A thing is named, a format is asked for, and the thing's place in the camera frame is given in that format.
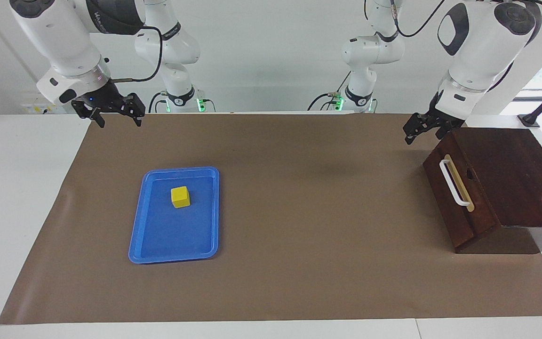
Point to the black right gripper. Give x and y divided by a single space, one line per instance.
106 100

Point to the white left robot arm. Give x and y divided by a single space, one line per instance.
478 47

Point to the white wall socket box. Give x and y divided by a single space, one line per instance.
33 106

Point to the blue plastic tray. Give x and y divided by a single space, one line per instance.
177 230

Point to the yellow cube block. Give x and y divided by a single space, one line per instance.
180 197

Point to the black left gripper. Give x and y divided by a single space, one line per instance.
440 115

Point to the wooden drawer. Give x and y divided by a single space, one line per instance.
475 221

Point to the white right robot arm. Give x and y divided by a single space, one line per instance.
59 37

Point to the dark wooden cabinet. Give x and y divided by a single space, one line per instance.
520 179

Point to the brown paper table mat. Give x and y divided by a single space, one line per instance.
299 212

